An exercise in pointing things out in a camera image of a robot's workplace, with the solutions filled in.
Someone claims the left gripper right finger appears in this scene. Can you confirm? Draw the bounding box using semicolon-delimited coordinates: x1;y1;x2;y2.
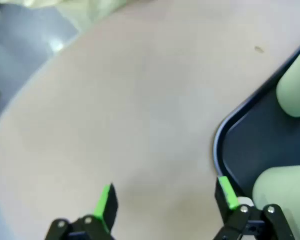
213;176;296;240

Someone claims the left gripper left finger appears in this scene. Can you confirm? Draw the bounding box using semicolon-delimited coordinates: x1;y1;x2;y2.
43;183;120;240

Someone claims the pale green cup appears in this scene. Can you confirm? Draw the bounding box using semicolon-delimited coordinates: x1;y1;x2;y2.
276;46;300;118
251;164;300;240

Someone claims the dark plastic tray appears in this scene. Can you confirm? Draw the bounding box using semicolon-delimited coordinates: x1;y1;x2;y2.
213;36;300;201

